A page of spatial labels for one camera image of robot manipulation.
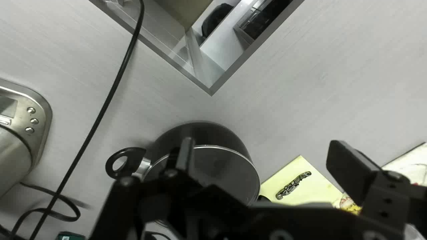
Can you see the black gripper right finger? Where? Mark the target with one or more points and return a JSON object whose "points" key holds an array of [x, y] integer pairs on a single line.
{"points": [[351, 170]]}

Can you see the stainless steel electric kettle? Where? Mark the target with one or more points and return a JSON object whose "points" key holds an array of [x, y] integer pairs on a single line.
{"points": [[25, 119]]}

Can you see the glass pot lid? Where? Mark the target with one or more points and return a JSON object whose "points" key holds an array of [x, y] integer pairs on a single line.
{"points": [[212, 166]]}

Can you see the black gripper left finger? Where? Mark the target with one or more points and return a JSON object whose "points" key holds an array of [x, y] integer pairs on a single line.
{"points": [[180, 159]]}

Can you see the black cooking pot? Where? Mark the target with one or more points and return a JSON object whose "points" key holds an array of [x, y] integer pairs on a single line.
{"points": [[138, 161]]}

